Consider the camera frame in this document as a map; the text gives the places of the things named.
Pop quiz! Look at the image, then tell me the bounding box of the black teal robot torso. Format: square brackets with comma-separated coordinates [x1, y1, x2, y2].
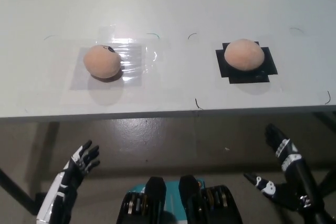
[119, 174, 244, 224]

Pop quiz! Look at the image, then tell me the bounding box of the grey tape square patch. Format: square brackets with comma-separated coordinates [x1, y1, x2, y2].
[69, 45, 144, 91]

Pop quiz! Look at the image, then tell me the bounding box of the plain peach dumpling toy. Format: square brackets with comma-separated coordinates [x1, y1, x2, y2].
[224, 39, 265, 73]

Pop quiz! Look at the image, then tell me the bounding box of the black tape cross patch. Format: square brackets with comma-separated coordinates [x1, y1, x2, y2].
[215, 41, 279, 86]

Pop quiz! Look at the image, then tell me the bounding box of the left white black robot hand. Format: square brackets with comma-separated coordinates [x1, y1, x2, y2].
[36, 140, 101, 224]

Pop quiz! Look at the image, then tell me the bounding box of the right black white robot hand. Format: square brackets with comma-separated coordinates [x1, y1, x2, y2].
[243, 123, 331, 224]

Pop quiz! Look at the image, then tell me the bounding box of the clear glossy tape sheet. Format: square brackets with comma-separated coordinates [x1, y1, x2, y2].
[98, 24, 159, 78]

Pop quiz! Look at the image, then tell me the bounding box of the peach dumpling toy with face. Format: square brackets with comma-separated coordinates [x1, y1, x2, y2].
[83, 45, 122, 79]

